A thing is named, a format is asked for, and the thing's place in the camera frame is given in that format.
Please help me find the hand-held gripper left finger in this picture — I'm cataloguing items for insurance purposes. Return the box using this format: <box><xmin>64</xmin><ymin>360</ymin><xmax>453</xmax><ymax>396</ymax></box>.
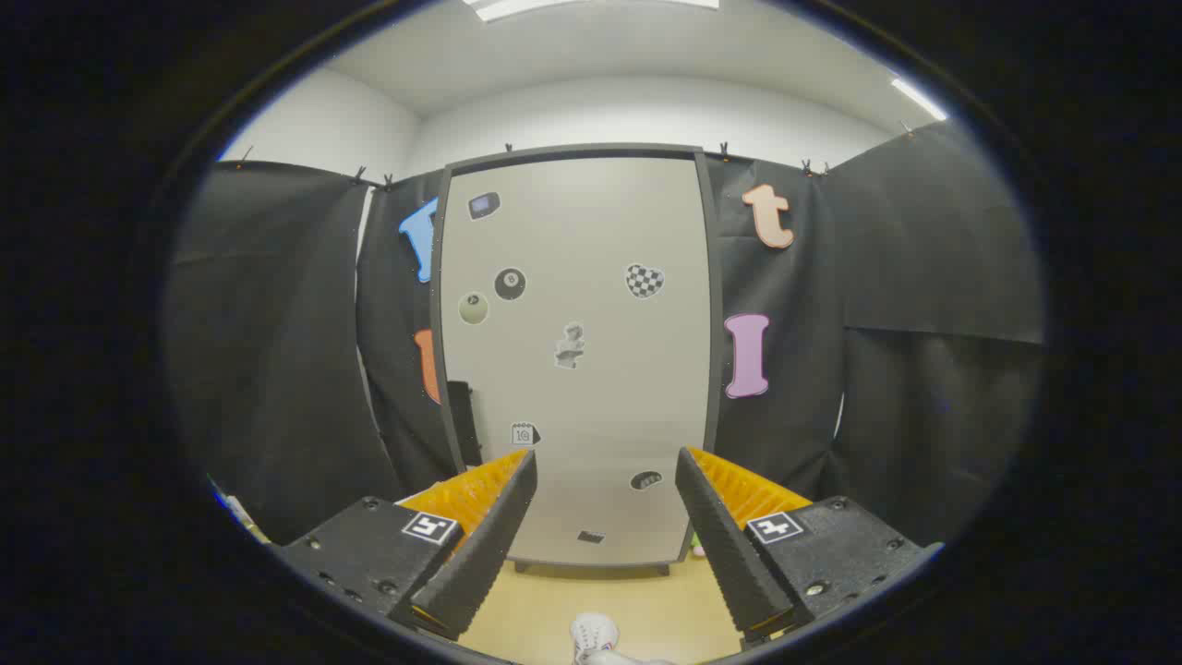
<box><xmin>277</xmin><ymin>450</ymin><xmax>538</xmax><ymax>642</ymax></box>

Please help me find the white canvas shoe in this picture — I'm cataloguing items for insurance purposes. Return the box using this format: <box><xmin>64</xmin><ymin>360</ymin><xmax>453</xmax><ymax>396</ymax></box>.
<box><xmin>570</xmin><ymin>611</ymin><xmax>621</xmax><ymax>664</ymax></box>

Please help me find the grey shoe cabinet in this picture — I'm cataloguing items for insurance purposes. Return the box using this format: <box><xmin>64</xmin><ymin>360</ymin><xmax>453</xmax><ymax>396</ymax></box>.
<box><xmin>430</xmin><ymin>143</ymin><xmax>726</xmax><ymax>576</ymax></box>

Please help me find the black backdrop cloth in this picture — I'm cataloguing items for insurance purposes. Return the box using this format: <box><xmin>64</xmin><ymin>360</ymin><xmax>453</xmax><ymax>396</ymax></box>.
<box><xmin>166</xmin><ymin>120</ymin><xmax>1046</xmax><ymax>548</ymax></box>

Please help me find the ceiling light panel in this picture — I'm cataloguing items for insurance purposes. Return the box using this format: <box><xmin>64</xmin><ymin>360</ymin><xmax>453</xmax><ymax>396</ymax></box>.
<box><xmin>466</xmin><ymin>0</ymin><xmax>721</xmax><ymax>22</ymax></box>

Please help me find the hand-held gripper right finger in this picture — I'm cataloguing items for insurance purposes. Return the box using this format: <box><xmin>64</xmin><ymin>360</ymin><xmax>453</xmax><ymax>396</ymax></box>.
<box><xmin>675</xmin><ymin>447</ymin><xmax>945</xmax><ymax>645</ymax></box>

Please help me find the black cabinet door handle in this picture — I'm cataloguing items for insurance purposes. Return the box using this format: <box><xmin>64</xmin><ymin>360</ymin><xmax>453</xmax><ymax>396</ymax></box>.
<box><xmin>448</xmin><ymin>381</ymin><xmax>484</xmax><ymax>467</ymax></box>

